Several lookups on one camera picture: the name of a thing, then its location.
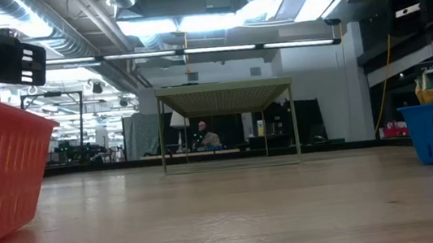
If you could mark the grey square wall panel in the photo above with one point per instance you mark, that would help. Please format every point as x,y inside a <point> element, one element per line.
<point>192,76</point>
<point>255,71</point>

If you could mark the black metal stand frame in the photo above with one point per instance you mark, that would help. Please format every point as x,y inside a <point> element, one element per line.
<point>50,94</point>

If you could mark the grey fabric cover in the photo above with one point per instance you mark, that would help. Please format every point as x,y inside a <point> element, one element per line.
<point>140,136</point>

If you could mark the black aluminium table frame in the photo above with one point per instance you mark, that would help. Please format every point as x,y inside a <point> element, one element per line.
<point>103,166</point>

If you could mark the green perforated metal shelf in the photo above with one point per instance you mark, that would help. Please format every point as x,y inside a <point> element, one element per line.
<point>224,96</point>

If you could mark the person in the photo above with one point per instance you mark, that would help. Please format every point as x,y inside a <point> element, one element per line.
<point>207,138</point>

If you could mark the red box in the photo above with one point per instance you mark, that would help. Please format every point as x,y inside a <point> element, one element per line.
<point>393,131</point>

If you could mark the long black linear light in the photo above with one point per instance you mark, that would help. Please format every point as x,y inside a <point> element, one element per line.
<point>216,49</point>

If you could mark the white bottle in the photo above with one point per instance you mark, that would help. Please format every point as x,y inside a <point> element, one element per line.
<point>261,128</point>

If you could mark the white desk lamp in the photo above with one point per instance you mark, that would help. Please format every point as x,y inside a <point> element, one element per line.
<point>178,119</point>

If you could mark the silver ceiling duct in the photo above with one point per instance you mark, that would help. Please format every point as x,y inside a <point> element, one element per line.
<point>67,32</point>

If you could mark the black cabinet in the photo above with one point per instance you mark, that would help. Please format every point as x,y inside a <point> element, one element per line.
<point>306,121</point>

